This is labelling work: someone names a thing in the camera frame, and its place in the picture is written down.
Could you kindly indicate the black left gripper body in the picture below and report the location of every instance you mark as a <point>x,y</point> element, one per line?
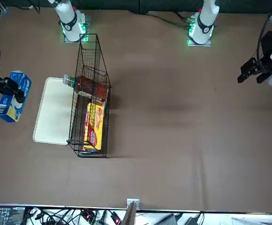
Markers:
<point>268,47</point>

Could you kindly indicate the blue Oreo cookie box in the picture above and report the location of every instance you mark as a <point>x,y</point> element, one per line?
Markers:
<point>21,82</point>

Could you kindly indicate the brown tea bottle white cap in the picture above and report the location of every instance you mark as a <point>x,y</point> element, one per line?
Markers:
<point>86,86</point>

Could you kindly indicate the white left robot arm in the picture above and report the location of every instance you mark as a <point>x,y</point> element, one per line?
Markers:
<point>204,23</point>

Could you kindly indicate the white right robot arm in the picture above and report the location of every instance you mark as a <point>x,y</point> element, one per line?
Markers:
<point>68,21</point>

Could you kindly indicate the white plastic tray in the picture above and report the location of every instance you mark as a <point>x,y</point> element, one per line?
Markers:
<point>53,112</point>

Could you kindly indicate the yellow Nabati wafer pack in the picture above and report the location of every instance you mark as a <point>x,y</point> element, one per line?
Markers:
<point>96,126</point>

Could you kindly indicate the black labelled device box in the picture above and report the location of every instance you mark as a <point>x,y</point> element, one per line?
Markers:
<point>8,215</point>

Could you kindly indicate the black power adapter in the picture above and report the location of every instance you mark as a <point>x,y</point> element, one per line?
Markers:
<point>191,221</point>

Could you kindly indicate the grey power adapter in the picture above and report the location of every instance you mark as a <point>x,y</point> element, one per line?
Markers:
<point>169,220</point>

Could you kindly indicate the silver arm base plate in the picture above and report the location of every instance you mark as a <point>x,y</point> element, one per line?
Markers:
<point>189,43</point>
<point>86,25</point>

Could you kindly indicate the power strip with red switch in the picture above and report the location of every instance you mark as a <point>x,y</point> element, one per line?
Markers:
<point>115,218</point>
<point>89,215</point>

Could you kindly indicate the aluminium post with bracket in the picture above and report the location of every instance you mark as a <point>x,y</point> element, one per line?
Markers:
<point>131,213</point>

